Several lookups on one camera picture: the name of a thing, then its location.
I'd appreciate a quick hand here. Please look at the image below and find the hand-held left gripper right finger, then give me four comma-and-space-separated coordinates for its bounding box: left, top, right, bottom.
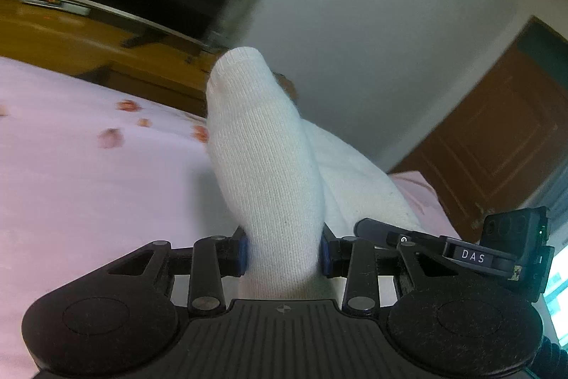
320, 226, 447, 316

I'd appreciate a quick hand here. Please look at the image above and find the silver set-top box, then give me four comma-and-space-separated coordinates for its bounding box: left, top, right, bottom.
19, 0, 91, 16

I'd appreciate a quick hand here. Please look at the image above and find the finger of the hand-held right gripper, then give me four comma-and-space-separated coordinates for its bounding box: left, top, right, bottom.
354, 218, 445, 250

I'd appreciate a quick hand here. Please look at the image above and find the wooden television stand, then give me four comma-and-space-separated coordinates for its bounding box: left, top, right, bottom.
0, 0, 214, 119

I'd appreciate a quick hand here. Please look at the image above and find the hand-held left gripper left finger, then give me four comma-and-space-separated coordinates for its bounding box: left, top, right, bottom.
106, 227, 248, 316

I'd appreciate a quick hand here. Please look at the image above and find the white sock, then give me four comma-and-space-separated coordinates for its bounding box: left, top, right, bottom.
205, 46, 424, 302

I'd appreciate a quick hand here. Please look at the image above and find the pink floral bed sheet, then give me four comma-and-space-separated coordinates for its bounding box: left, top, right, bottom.
0, 55, 462, 379

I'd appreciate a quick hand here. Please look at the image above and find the clear glass container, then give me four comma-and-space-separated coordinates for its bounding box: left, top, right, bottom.
208, 0, 262, 53

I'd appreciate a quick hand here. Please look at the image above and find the brown wooden door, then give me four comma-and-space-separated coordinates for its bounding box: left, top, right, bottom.
388, 17, 568, 235

